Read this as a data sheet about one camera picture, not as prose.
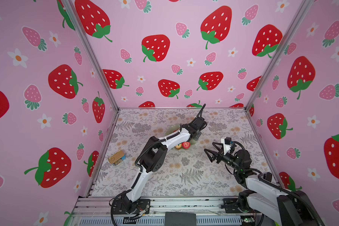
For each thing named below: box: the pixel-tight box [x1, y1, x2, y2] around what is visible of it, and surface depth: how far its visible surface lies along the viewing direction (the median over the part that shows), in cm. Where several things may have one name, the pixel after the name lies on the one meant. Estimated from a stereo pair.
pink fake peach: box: [181, 141, 191, 150], surface depth 92 cm
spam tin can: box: [108, 150, 127, 165], surface depth 90 cm
